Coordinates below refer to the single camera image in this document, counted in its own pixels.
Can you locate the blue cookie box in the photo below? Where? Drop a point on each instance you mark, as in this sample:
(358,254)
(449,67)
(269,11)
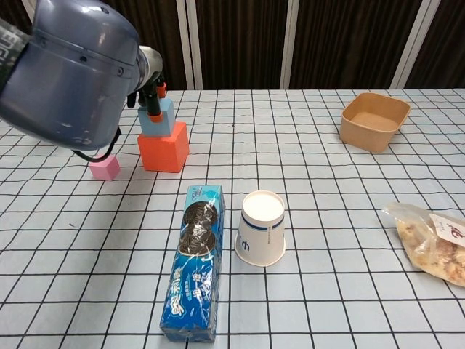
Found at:
(198,254)

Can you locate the clear snack bag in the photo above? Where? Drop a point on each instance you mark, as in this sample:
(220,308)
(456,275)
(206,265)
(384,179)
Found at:
(428,247)

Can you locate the checkered tablecloth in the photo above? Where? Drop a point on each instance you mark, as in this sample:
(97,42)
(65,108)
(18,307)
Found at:
(327,218)

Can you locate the white partition frame post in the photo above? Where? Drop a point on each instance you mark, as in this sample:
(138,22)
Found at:
(194,43)
(290,43)
(414,43)

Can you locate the blue foam cube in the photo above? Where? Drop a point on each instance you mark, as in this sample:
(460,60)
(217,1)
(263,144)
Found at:
(166,121)

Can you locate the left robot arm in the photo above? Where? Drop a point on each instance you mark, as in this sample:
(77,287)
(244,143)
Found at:
(69,72)

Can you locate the brown paper bowl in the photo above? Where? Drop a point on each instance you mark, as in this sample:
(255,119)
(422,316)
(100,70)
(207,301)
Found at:
(370,134)

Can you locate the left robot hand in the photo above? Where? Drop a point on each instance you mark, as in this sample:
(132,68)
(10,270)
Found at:
(152,98)

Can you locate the small pink cube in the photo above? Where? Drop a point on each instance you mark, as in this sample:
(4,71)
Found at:
(105,169)

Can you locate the orange foam cube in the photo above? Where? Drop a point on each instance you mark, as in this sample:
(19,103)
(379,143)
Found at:
(163,149)

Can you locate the white paper cup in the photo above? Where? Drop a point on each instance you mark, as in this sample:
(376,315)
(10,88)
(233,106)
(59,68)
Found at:
(261,232)

